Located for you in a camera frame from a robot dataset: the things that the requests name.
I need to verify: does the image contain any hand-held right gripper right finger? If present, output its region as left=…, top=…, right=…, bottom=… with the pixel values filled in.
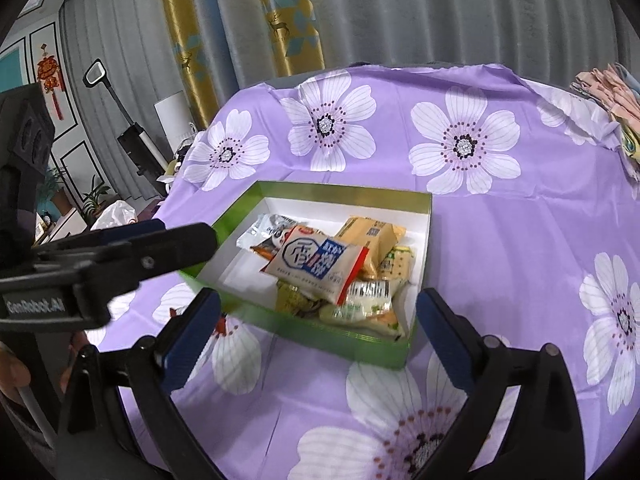
left=416, top=287, right=586, bottom=480

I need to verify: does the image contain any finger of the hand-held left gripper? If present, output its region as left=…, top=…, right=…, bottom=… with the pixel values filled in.
left=75, top=222, right=219, bottom=306
left=32, top=219, right=168, bottom=265

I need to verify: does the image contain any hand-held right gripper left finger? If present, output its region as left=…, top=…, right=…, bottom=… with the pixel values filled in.
left=56, top=287, right=223, bottom=480

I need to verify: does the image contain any white green orange snack packet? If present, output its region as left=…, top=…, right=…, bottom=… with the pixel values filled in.
left=320, top=277, right=407, bottom=343

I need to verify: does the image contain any cream cracker packet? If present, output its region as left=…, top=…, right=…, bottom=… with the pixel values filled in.
left=379, top=245, right=417, bottom=282

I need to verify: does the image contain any silver white snack packet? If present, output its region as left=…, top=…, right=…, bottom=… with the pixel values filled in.
left=236, top=213, right=311, bottom=251

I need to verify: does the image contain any green cardboard box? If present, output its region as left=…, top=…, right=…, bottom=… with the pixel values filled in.
left=179, top=180, right=433, bottom=371

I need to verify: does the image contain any white blue snack packet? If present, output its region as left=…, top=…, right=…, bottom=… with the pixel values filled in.
left=260, top=225, right=371, bottom=306

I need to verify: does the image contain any person's left hand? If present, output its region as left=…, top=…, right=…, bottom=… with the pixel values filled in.
left=0, top=349, right=32, bottom=403

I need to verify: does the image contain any white plastic bag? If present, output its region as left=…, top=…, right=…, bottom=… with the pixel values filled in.
left=90, top=200, right=137, bottom=231

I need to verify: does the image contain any potted green plant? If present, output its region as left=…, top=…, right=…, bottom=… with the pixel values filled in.
left=80, top=175, right=112, bottom=221
left=42, top=165, right=69, bottom=212

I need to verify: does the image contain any black white stick vacuum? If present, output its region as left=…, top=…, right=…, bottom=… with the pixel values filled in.
left=82, top=58, right=168, bottom=196

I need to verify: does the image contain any pile of small household items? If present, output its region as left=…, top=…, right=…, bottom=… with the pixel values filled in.
left=159, top=132, right=197, bottom=182

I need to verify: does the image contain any white box appliance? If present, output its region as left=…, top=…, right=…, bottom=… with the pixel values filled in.
left=154, top=91, right=193, bottom=161

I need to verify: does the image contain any purple floral cloth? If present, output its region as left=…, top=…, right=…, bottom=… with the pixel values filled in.
left=95, top=63, right=640, bottom=480

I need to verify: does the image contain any gold patterned curtain panel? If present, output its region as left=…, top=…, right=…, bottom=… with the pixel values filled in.
left=157, top=0, right=236, bottom=131
left=250, top=0, right=326, bottom=78

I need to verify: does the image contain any folded yellow patterned cloth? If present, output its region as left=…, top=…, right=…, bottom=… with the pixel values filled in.
left=617, top=122, right=640, bottom=173

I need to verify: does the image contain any folded blue cloth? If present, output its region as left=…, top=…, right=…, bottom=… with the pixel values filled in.
left=620, top=65, right=640, bottom=96

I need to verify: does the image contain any grey curtain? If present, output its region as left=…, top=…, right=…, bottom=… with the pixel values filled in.
left=57, top=0, right=621, bottom=196

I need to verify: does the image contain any red knot wall decoration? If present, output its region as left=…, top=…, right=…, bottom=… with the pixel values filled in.
left=36, top=42, right=67, bottom=121

